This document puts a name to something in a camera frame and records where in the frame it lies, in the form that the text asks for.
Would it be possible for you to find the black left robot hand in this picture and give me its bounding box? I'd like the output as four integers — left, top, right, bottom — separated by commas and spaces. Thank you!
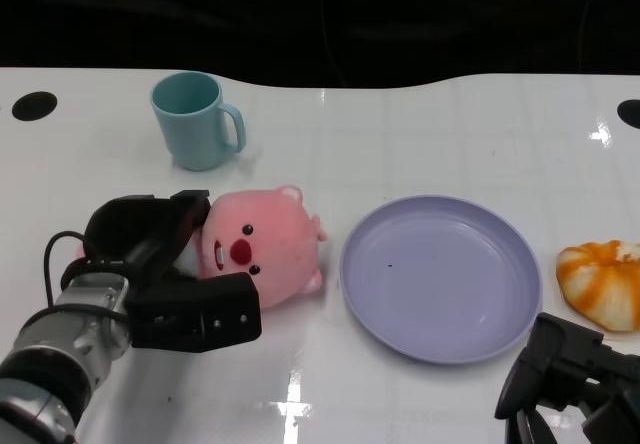
83, 189, 264, 355

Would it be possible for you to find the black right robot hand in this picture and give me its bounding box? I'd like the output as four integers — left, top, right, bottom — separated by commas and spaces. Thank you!
494, 312, 640, 444

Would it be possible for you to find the pink plush doll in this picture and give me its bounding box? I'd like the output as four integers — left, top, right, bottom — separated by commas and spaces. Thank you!
75, 186, 330, 310

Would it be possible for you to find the purple plastic plate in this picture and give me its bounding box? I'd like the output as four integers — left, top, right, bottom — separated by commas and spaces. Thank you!
339, 194, 544, 366

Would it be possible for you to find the orange white bread toy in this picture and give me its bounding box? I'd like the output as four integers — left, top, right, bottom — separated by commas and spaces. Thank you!
556, 239, 640, 334

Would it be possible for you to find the teal plastic mug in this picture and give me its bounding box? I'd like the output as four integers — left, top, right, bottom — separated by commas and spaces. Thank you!
150, 72, 247, 172

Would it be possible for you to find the black round table grommet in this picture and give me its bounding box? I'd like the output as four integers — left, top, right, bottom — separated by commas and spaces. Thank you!
11, 91, 58, 121
616, 98, 640, 129

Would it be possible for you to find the black backdrop cloth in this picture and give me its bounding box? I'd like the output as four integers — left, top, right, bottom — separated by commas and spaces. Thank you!
0, 0, 640, 90

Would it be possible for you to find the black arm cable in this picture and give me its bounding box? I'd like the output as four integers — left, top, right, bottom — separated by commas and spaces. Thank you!
43, 230, 132, 326

